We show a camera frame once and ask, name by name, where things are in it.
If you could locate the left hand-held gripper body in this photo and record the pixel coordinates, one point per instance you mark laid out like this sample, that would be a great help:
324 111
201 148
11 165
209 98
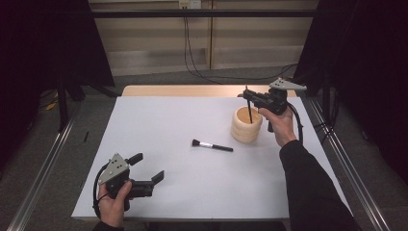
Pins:
113 168

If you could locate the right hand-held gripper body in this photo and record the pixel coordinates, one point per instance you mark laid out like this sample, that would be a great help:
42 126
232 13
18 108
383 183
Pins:
275 99

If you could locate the black pencil with orange end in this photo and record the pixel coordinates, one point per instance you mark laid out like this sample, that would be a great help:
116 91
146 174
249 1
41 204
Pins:
249 114

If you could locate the ribbed wooden pen holder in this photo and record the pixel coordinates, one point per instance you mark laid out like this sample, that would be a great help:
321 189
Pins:
245 133

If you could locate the black makeup brush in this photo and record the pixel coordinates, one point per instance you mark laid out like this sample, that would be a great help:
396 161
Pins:
221 148

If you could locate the person's right hand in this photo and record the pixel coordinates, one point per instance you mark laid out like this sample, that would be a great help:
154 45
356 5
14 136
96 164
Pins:
284 128

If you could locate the person's left hand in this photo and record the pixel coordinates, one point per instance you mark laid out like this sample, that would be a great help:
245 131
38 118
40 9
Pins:
112 211

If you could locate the dark round table knob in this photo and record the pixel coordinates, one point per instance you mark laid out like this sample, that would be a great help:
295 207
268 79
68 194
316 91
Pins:
239 95

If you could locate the small yellow floor object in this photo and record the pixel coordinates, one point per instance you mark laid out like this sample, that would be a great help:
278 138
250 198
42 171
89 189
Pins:
51 105
288 77

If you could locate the white table sheet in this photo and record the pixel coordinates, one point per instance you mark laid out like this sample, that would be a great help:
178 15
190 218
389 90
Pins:
192 122

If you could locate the light wooden table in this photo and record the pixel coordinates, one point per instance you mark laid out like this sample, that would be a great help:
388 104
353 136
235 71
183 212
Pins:
176 90

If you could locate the black curtain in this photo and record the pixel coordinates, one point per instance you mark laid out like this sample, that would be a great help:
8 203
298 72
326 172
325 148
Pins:
32 48
369 64

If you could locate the black horizontal bar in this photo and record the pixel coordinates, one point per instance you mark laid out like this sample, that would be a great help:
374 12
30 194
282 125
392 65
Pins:
160 13

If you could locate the black stand post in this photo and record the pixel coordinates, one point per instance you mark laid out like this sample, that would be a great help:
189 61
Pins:
326 96
63 106

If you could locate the aluminium floor rail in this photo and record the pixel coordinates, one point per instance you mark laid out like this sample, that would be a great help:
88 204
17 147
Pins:
40 179
372 208

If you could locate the white wall socket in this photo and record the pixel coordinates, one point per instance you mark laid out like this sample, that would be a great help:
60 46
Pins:
189 4

